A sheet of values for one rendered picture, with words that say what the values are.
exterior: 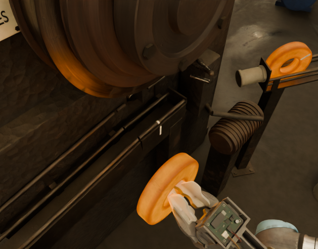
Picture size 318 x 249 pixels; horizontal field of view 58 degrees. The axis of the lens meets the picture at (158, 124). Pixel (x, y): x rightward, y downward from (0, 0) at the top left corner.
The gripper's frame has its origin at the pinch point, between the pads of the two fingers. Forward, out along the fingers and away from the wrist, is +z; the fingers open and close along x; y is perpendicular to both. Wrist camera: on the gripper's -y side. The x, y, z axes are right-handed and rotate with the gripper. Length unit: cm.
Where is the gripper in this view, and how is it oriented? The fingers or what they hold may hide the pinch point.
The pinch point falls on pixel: (169, 184)
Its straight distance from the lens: 57.6
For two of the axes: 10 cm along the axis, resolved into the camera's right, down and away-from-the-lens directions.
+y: 1.9, -4.3, -8.8
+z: -7.0, -6.9, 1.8
